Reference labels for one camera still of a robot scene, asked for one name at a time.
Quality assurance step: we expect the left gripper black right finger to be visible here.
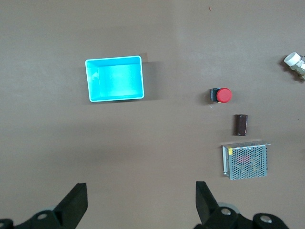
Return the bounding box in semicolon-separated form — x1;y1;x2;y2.
194;181;290;229

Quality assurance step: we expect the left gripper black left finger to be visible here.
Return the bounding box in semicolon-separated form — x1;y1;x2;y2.
0;183;88;229

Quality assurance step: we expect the red mushroom push button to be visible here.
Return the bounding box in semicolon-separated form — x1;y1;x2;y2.
209;87;233;104

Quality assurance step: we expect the metal mesh power supply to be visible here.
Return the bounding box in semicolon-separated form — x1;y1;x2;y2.
222;140;271;181

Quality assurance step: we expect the dark brown cylindrical capacitor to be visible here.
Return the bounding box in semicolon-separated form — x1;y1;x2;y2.
233;114;248;136

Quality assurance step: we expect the cyan plastic box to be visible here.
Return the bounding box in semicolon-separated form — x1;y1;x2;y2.
85;55;145;103

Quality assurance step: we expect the white-capped metal pipe fitting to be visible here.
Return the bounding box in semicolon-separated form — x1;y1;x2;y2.
284;52;305;81

